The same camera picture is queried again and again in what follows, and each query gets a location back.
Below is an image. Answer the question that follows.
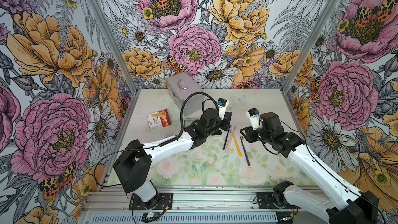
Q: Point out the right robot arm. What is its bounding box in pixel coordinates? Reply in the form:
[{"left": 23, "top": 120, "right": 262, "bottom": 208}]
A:
[{"left": 240, "top": 108, "right": 379, "bottom": 224}]

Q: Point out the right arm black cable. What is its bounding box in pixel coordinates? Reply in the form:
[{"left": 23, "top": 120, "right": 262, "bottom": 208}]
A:
[{"left": 279, "top": 119, "right": 389, "bottom": 224}]

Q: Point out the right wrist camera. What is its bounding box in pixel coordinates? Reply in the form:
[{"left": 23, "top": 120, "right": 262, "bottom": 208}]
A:
[{"left": 246, "top": 108, "right": 261, "bottom": 130}]

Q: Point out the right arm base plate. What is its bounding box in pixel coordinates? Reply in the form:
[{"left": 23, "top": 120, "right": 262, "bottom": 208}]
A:
[{"left": 252, "top": 192, "right": 295, "bottom": 209}]

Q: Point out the aluminium corner post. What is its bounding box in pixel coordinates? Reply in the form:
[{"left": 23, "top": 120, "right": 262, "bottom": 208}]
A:
[
  {"left": 74, "top": 0, "right": 139, "bottom": 95},
  {"left": 282, "top": 0, "right": 340, "bottom": 94}
]

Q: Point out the green circuit board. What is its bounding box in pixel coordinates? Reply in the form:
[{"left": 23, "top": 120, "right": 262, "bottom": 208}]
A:
[{"left": 141, "top": 213, "right": 159, "bottom": 223}]

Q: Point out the pink toothbrush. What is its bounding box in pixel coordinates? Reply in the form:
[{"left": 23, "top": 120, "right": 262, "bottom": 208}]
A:
[{"left": 225, "top": 126, "right": 236, "bottom": 152}]

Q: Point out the silver aluminium case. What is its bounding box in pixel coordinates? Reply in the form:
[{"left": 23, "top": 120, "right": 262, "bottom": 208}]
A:
[{"left": 166, "top": 72, "right": 204, "bottom": 116}]

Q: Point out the black toothbrush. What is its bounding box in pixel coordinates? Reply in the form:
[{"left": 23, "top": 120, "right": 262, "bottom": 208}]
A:
[{"left": 222, "top": 126, "right": 231, "bottom": 150}]

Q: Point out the aluminium corner post right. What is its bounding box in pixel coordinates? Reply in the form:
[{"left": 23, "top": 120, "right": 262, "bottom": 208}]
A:
[{"left": 282, "top": 0, "right": 340, "bottom": 94}]

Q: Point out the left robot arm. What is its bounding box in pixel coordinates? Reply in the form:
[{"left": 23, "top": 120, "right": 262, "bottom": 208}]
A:
[{"left": 113, "top": 108, "right": 232, "bottom": 203}]

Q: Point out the purple toothbrush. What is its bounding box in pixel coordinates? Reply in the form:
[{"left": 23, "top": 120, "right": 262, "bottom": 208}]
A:
[{"left": 240, "top": 136, "right": 251, "bottom": 167}]

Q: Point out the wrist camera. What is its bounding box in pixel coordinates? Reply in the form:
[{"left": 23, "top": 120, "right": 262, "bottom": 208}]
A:
[
  {"left": 217, "top": 98, "right": 229, "bottom": 120},
  {"left": 246, "top": 108, "right": 261, "bottom": 130}
]

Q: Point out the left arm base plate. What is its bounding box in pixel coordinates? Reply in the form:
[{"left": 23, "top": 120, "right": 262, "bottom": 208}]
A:
[{"left": 129, "top": 192, "right": 174, "bottom": 211}]

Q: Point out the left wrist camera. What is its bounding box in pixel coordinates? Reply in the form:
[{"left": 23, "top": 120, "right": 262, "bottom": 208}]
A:
[{"left": 217, "top": 98, "right": 229, "bottom": 120}]

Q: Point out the aluminium corner post left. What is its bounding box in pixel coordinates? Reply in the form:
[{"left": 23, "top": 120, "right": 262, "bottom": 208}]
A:
[{"left": 74, "top": 0, "right": 139, "bottom": 95}]

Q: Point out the red white small box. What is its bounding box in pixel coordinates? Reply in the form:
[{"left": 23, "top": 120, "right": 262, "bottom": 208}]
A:
[{"left": 147, "top": 110, "right": 172, "bottom": 130}]

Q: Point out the yellow toothbrush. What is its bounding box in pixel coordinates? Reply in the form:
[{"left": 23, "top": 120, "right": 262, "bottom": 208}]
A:
[{"left": 231, "top": 131, "right": 242, "bottom": 157}]

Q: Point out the aluminium front rail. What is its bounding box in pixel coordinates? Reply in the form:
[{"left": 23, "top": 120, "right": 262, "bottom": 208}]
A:
[{"left": 79, "top": 186, "right": 299, "bottom": 224}]

